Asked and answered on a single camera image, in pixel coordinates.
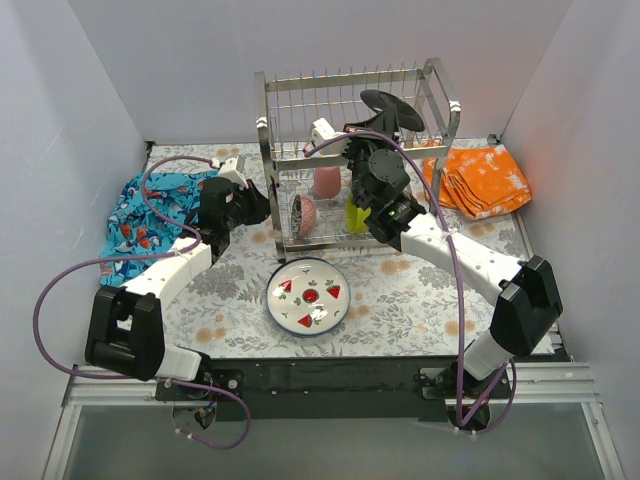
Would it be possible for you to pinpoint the black glossy plate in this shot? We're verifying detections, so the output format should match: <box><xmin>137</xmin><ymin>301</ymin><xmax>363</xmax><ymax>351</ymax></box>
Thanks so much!
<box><xmin>360</xmin><ymin>89</ymin><xmax>425</xmax><ymax>132</ymax></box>

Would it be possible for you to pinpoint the pink plastic cup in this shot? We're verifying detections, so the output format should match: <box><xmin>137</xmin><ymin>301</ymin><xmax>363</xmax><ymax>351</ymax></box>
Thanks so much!
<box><xmin>313</xmin><ymin>166</ymin><xmax>342</xmax><ymax>199</ymax></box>

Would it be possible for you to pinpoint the pink patterned bowl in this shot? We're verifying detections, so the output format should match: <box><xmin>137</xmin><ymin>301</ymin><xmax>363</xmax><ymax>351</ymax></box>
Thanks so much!
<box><xmin>290</xmin><ymin>195</ymin><xmax>318</xmax><ymax>239</ymax></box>

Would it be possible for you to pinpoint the lime green bowl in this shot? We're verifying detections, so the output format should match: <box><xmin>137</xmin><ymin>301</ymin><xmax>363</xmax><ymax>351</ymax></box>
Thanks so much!
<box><xmin>346</xmin><ymin>196</ymin><xmax>371</xmax><ymax>235</ymax></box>

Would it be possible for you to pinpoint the white plate with strawberry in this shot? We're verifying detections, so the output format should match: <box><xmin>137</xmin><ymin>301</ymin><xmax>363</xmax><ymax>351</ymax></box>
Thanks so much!
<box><xmin>266</xmin><ymin>257</ymin><xmax>351</xmax><ymax>337</ymax></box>

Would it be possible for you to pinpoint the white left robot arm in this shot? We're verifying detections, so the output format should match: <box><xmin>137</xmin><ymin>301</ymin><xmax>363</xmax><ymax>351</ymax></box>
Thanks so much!
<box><xmin>85</xmin><ymin>177</ymin><xmax>271</xmax><ymax>400</ymax></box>

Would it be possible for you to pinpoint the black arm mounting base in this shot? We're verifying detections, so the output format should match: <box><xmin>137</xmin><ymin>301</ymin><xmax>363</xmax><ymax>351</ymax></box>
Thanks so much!
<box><xmin>154</xmin><ymin>355</ymin><xmax>521</xmax><ymax>435</ymax></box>

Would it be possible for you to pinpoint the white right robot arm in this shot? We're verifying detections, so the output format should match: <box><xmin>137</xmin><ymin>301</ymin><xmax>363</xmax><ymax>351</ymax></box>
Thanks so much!
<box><xmin>343</xmin><ymin>127</ymin><xmax>563</xmax><ymax>398</ymax></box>

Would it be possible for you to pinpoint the steel two-tier dish rack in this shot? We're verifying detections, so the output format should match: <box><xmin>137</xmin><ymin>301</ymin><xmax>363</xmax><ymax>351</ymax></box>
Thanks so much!
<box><xmin>254</xmin><ymin>57</ymin><xmax>461</xmax><ymax>263</ymax></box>

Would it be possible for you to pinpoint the orange white folded cloth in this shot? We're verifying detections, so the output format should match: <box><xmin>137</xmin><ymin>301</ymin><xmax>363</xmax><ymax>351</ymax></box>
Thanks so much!
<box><xmin>439</xmin><ymin>145</ymin><xmax>532</xmax><ymax>220</ymax></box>

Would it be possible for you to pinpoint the blue shark print cloth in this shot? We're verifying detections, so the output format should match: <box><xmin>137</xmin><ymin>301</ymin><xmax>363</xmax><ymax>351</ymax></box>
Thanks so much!
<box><xmin>100</xmin><ymin>170</ymin><xmax>217</xmax><ymax>287</ymax></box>

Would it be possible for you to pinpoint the floral table mat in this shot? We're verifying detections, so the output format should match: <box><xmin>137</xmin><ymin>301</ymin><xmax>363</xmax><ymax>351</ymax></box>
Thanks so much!
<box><xmin>94</xmin><ymin>137</ymin><xmax>555</xmax><ymax>361</ymax></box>

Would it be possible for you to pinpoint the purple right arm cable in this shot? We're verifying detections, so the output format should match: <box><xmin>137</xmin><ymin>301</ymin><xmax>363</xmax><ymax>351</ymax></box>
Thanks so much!
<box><xmin>304</xmin><ymin>133</ymin><xmax>519</xmax><ymax>435</ymax></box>

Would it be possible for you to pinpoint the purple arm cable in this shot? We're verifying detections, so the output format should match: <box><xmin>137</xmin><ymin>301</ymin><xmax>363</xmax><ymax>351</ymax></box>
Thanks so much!
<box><xmin>304</xmin><ymin>133</ymin><xmax>519</xmax><ymax>435</ymax></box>
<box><xmin>32</xmin><ymin>155</ymin><xmax>252</xmax><ymax>451</ymax></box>

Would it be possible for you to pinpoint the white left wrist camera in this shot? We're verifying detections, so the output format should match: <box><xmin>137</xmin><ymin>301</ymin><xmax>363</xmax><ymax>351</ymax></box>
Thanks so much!
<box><xmin>217</xmin><ymin>156</ymin><xmax>248</xmax><ymax>190</ymax></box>

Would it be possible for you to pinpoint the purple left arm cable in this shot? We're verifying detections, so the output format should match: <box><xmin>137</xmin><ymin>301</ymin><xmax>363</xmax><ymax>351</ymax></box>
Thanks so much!
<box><xmin>32</xmin><ymin>155</ymin><xmax>252</xmax><ymax>451</ymax></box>

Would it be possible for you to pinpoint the aluminium frame rail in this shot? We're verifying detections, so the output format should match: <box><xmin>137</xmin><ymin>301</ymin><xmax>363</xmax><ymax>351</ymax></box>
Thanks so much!
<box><xmin>42</xmin><ymin>362</ymin><xmax>625</xmax><ymax>479</ymax></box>

